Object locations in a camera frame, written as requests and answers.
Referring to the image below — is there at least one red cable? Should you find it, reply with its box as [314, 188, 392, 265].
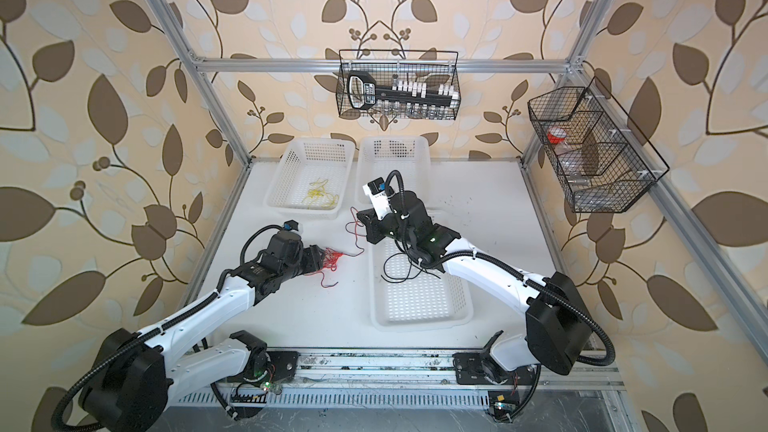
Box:
[308, 248, 349, 289]

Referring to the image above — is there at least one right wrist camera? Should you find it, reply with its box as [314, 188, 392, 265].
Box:
[362, 177, 392, 220]

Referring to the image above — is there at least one black tool with handle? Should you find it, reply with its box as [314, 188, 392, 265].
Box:
[345, 71, 461, 113]

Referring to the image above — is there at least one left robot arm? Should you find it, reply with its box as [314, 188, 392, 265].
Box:
[50, 222, 327, 431]

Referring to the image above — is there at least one yellow cable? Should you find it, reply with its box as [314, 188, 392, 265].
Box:
[301, 177, 340, 208]

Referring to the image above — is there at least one red alligator clip lead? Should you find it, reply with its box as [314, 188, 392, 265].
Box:
[345, 206, 365, 257]

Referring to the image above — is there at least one front white plastic basket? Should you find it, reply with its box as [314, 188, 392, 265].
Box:
[369, 239, 474, 333]

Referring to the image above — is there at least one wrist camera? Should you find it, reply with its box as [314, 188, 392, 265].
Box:
[282, 220, 300, 232]
[362, 177, 392, 220]

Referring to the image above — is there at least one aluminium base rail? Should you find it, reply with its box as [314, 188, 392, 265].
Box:
[169, 349, 624, 412]

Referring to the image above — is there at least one black cable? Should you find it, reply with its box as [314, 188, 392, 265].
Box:
[380, 251, 442, 284]

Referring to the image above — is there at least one black wire basket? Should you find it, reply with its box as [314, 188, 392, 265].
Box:
[335, 47, 462, 121]
[527, 78, 669, 213]

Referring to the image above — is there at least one back left white basket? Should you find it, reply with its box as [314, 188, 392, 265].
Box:
[264, 138, 355, 218]

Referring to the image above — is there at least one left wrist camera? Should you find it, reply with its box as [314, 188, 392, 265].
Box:
[282, 220, 300, 232]

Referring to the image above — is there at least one back middle white basket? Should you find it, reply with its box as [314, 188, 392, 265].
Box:
[355, 136, 431, 209]

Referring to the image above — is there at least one back black wire basket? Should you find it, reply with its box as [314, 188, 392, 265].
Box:
[335, 47, 462, 121]

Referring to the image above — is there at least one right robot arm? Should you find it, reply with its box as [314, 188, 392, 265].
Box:
[355, 191, 616, 423]

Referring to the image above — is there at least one red capped item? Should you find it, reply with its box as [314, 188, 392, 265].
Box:
[547, 126, 567, 146]

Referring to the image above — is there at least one right black wire basket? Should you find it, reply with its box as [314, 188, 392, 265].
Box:
[527, 78, 669, 213]

